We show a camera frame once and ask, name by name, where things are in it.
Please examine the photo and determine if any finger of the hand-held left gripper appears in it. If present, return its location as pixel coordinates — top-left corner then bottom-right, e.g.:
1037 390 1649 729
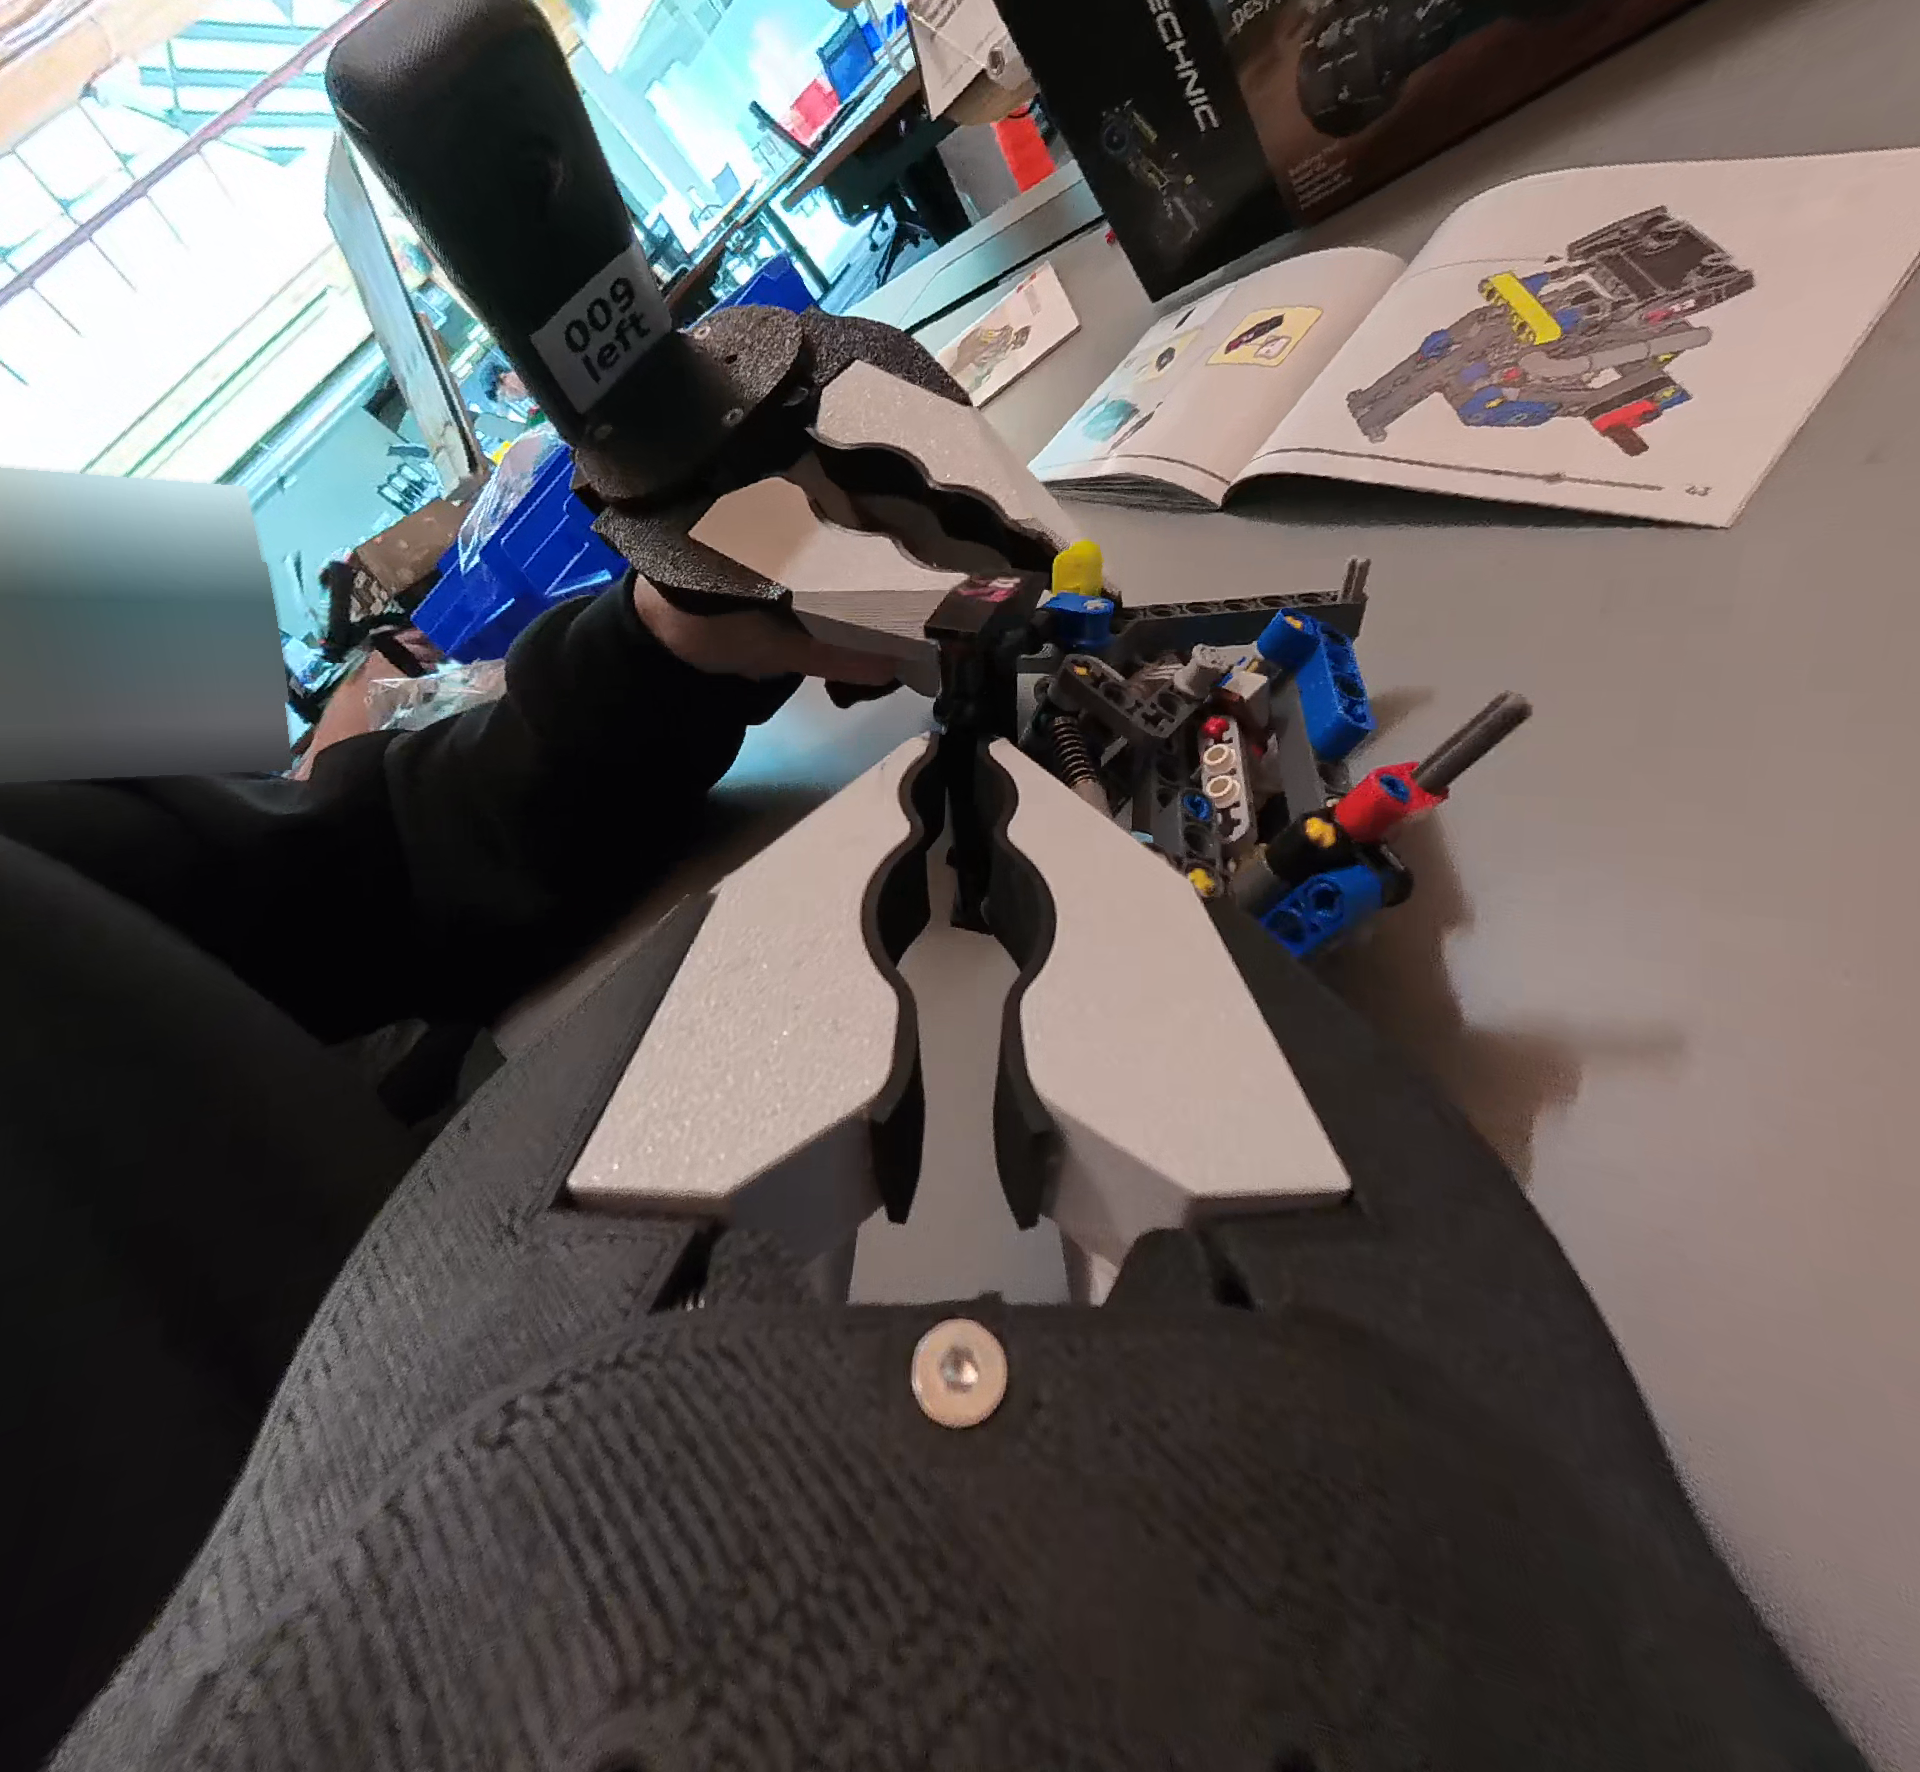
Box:
811 355 1070 559
688 470 1054 699

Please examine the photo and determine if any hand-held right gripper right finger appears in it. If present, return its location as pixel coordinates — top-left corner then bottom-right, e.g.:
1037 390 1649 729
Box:
982 736 1354 1230

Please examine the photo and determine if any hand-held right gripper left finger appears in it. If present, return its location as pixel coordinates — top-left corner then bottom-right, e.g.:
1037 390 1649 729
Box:
568 734 934 1226

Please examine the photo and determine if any black toy brick part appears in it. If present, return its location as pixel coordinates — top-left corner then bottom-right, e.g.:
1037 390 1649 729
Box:
922 576 1054 936

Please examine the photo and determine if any toy brick model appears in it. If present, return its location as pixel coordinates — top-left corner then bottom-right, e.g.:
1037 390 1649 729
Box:
1016 539 1534 963

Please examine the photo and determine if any person's left forearm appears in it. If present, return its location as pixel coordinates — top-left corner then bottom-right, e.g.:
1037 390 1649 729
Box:
293 576 798 904

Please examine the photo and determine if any black toy set box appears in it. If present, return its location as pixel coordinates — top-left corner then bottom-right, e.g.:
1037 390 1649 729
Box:
982 0 1920 304

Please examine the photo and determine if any person's left hand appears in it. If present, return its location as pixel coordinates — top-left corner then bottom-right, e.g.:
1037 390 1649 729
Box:
630 571 934 708

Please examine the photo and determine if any small instruction leaflet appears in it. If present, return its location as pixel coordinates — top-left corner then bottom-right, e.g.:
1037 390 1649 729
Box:
914 264 1081 405

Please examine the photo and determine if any blue storage bin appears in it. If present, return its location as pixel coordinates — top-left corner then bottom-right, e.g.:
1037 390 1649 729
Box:
408 440 633 668

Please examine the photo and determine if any clear plastic bag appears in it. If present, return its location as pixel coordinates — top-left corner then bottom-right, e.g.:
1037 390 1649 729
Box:
359 661 505 736

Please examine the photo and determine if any person's dark clothing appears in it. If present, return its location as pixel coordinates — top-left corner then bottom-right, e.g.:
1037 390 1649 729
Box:
0 774 722 1772

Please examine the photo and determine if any open instruction booklet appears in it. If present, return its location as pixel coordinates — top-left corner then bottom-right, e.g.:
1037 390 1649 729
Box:
1028 146 1920 533

